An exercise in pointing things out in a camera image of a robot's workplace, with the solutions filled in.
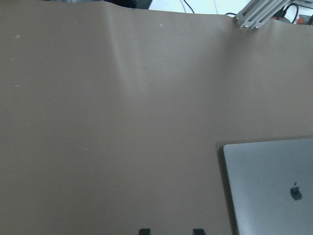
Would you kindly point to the aluminium frame post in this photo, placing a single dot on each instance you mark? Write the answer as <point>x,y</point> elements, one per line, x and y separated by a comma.
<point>257,12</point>

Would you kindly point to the grey laptop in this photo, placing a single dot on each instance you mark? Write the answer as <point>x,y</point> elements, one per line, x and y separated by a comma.
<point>271,186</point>

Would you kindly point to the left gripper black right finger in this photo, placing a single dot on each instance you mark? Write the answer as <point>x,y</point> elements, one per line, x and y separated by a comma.
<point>199,231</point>

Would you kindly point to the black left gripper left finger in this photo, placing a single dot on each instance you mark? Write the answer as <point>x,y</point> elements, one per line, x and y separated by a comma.
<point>144,231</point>

